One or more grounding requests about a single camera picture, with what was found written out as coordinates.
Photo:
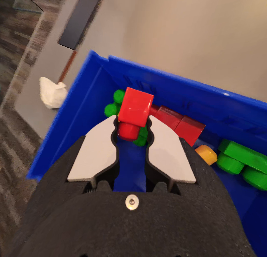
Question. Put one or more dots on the dark tablet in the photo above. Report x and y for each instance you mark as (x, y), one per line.
(79, 19)

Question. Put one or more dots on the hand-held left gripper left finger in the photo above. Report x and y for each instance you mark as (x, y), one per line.
(94, 155)

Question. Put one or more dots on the white cloth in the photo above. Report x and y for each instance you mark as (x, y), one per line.
(52, 94)

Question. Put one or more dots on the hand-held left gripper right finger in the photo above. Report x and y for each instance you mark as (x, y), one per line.
(171, 155)

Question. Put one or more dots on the red mega block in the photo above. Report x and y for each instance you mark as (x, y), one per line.
(134, 109)

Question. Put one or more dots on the blue storage bin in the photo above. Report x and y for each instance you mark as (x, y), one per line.
(83, 115)

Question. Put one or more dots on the pile of mega blocks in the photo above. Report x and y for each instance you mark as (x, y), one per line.
(187, 130)

